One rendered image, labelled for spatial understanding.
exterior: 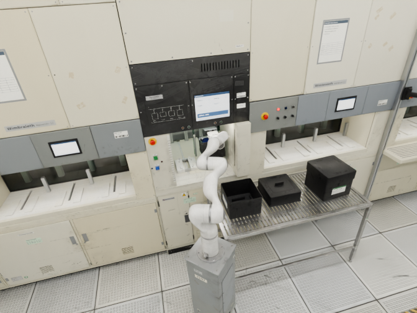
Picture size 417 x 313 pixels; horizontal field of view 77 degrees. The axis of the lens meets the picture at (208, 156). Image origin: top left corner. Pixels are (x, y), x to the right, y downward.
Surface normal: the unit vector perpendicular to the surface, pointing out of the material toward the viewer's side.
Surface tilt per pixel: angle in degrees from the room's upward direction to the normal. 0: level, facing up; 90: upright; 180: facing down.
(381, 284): 0
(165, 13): 88
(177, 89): 90
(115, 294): 0
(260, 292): 0
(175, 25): 88
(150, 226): 90
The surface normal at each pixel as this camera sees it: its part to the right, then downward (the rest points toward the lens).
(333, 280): -0.06, -0.85
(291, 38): 0.25, 0.49
